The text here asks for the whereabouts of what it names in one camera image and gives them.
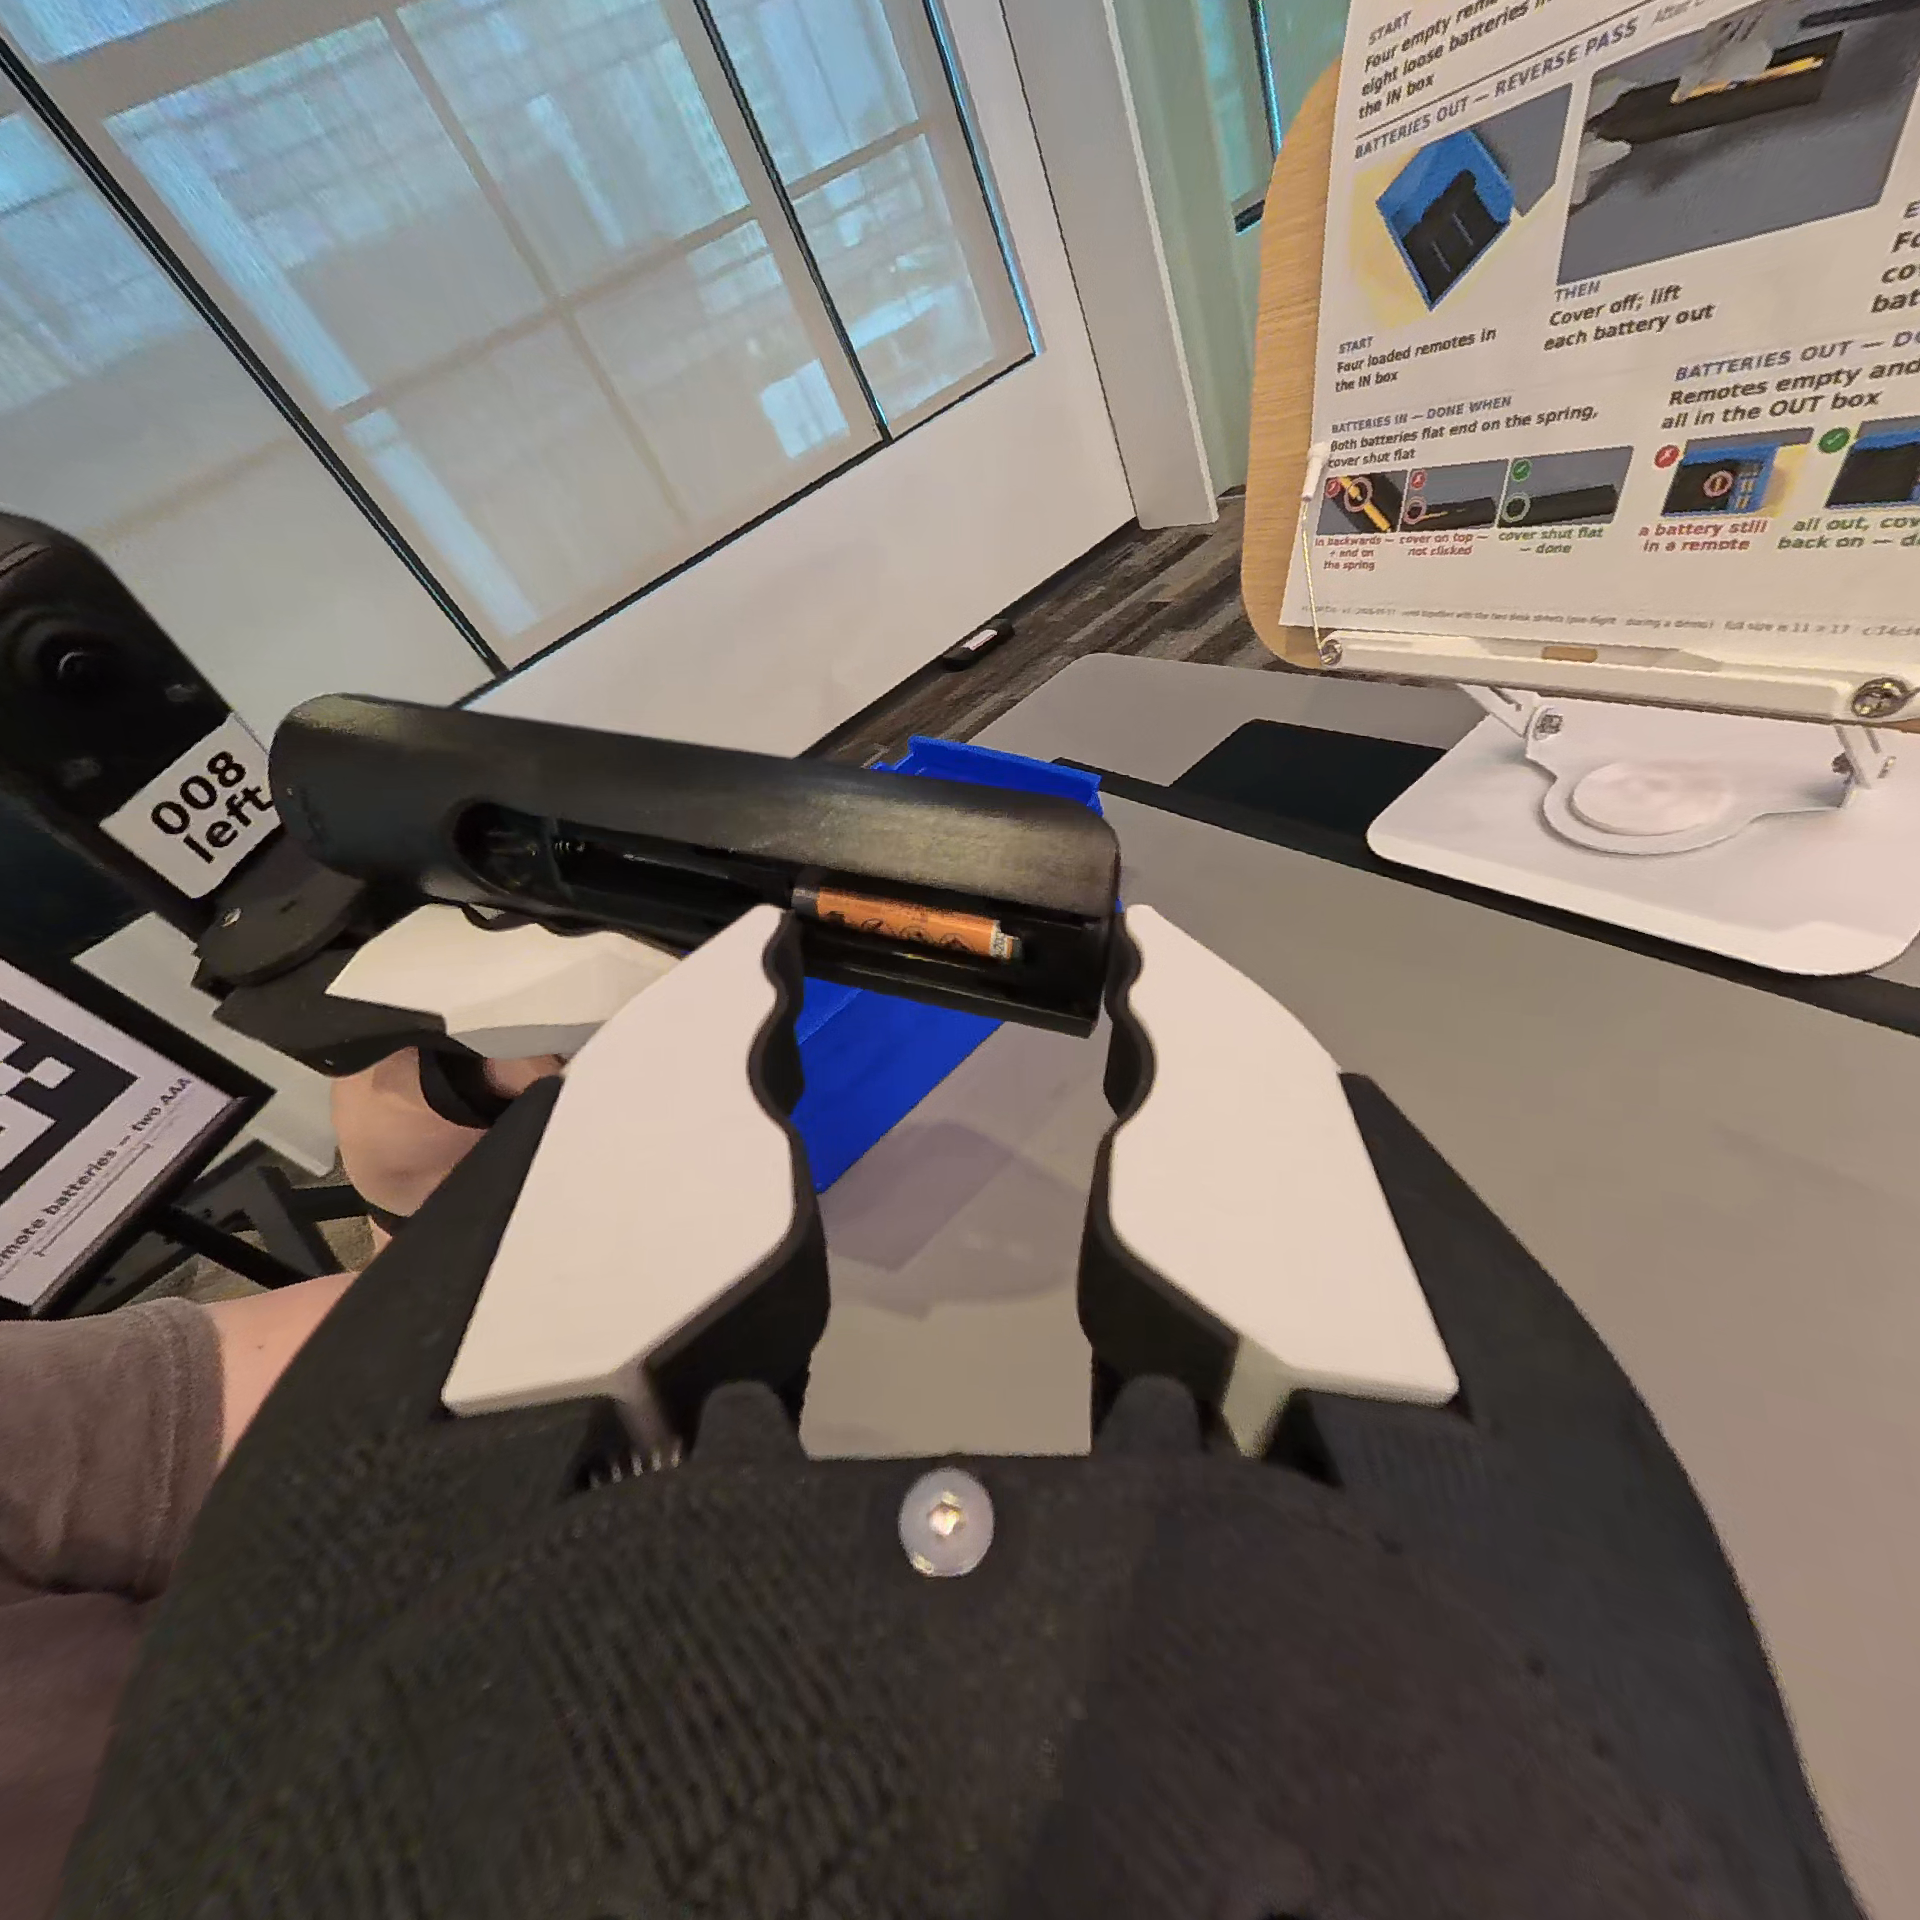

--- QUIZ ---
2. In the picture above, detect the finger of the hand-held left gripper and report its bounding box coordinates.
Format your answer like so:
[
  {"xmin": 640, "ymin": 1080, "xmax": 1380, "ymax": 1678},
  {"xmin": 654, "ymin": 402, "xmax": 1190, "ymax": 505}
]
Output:
[{"xmin": 324, "ymin": 905, "xmax": 682, "ymax": 1043}]

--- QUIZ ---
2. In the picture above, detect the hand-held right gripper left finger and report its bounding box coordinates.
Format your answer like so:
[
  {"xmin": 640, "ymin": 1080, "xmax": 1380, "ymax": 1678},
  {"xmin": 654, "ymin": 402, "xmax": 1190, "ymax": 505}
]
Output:
[{"xmin": 446, "ymin": 905, "xmax": 836, "ymax": 1438}]

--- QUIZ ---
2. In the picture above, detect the person's torso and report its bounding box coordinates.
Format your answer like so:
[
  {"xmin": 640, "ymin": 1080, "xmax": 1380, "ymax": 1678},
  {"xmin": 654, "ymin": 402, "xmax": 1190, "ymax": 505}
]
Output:
[{"xmin": 0, "ymin": 1289, "xmax": 238, "ymax": 1920}]

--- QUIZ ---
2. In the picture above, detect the orange AAA battery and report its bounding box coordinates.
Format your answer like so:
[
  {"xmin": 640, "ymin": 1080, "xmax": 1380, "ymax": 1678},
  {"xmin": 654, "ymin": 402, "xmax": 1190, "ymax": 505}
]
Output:
[{"xmin": 791, "ymin": 880, "xmax": 1032, "ymax": 975}]

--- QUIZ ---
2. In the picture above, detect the black mat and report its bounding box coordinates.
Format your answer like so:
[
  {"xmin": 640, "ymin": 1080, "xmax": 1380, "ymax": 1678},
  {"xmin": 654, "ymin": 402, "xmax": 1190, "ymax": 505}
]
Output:
[{"xmin": 1166, "ymin": 721, "xmax": 1476, "ymax": 864}]

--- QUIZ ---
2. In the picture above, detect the blue plastic bin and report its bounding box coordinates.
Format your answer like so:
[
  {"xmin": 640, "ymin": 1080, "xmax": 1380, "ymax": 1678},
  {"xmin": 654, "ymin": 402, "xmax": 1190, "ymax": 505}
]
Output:
[{"xmin": 785, "ymin": 733, "xmax": 1111, "ymax": 1200}]

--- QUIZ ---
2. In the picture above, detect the white tag sign board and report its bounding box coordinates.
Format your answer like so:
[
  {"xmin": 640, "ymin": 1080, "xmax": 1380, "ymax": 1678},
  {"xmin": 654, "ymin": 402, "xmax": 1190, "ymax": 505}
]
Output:
[{"xmin": 0, "ymin": 950, "xmax": 262, "ymax": 1319}]

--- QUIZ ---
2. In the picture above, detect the white stand base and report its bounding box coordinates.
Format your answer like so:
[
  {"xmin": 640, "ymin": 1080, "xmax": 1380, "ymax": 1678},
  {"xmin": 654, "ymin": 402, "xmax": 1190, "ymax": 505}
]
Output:
[{"xmin": 1366, "ymin": 685, "xmax": 1920, "ymax": 980}]

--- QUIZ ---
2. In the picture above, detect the person's left forearm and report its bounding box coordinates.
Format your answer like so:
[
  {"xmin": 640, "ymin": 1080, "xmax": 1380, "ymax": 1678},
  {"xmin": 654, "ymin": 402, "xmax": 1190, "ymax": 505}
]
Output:
[{"xmin": 192, "ymin": 1258, "xmax": 385, "ymax": 1416}]

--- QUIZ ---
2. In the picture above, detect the instruction sheet on stand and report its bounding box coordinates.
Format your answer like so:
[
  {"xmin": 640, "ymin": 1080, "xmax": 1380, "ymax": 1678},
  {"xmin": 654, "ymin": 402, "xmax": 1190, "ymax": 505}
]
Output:
[{"xmin": 1237, "ymin": 53, "xmax": 1920, "ymax": 728}]

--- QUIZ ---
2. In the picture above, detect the person's left hand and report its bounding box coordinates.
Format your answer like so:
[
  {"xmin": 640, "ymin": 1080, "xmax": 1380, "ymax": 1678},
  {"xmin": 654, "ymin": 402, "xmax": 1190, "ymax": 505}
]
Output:
[{"xmin": 333, "ymin": 1046, "xmax": 573, "ymax": 1222}]

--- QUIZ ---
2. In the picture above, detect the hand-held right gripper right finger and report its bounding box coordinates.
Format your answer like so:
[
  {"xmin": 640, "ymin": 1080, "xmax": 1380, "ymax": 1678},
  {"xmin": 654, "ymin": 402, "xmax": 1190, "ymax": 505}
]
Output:
[{"xmin": 1075, "ymin": 905, "xmax": 1467, "ymax": 1430}]

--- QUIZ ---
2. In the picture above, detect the black remote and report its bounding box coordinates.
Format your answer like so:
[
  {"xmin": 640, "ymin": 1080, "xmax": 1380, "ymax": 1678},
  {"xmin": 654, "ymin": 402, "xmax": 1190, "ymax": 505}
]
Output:
[{"xmin": 269, "ymin": 691, "xmax": 1133, "ymax": 1043}]

